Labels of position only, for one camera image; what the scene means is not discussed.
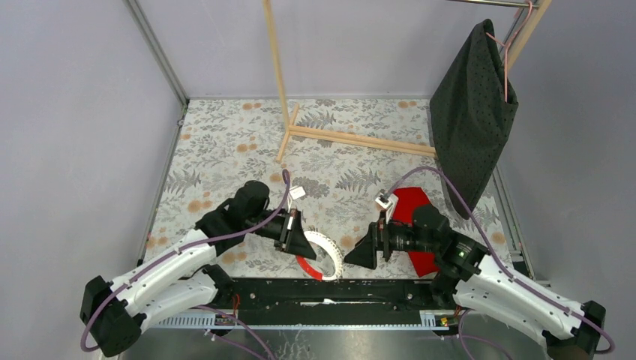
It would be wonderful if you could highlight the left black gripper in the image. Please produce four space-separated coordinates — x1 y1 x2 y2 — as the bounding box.
244 207 317 259

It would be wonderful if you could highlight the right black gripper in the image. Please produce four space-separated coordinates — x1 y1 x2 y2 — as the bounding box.
343 211 436 269

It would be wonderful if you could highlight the large keyring with red handle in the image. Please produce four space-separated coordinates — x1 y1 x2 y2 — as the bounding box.
296 230 344 282

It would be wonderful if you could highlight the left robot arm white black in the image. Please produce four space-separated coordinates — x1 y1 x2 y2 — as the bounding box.
80 181 317 357

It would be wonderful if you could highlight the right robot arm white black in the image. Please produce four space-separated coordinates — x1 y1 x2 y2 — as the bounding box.
344 204 606 359

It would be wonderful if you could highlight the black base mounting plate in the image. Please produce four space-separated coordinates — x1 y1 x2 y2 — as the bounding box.
208 277 458 320

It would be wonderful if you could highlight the red cloth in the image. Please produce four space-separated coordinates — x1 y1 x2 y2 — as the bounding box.
391 187 449 278

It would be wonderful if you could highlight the floral patterned table mat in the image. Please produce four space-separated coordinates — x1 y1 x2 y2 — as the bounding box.
142 99 512 279

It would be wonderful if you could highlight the dark dotted hanging garment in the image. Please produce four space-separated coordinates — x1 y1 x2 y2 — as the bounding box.
429 19 518 219

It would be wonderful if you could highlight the pink clothes hanger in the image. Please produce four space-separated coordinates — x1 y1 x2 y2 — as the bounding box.
486 0 534 104

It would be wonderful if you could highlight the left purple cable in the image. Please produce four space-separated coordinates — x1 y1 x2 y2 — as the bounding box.
79 169 294 354

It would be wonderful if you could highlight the purple cable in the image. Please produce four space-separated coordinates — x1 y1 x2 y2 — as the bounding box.
385 166 616 355
79 169 294 354

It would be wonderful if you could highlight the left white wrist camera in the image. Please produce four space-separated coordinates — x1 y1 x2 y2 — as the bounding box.
289 186 306 200

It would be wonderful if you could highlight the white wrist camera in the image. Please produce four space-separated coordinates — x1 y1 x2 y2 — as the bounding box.
289 186 306 200
375 192 399 210

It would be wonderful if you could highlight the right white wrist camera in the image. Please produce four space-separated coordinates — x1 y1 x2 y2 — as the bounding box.
375 192 399 210

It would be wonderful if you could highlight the slotted cable duct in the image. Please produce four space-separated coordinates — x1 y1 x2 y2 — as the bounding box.
153 310 450 332

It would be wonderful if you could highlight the wooden clothes rack frame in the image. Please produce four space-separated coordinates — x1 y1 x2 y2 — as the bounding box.
262 0 554 164

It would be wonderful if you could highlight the aluminium frame post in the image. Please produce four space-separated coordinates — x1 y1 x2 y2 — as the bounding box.
123 0 189 109

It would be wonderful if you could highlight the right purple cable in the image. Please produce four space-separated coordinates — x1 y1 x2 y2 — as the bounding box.
385 166 616 355

